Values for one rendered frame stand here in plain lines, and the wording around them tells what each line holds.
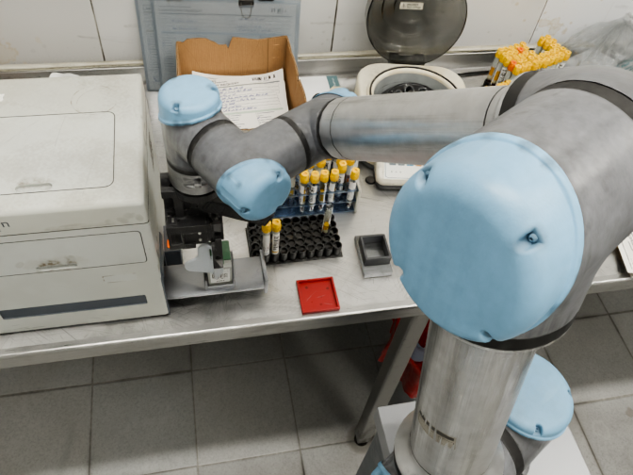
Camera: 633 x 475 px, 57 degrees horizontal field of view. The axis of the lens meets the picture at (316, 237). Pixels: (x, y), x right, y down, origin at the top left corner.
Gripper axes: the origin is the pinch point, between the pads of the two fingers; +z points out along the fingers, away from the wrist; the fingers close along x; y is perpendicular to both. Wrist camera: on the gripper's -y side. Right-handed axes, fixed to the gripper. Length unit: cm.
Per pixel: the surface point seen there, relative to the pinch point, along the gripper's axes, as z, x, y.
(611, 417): 97, 10, -121
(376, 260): 6.0, -0.4, -28.5
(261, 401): 96, -13, -10
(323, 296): 8.8, 4.2, -17.9
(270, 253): 6.6, -4.7, -9.6
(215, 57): -1, -53, -4
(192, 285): 5.0, 1.3, 4.8
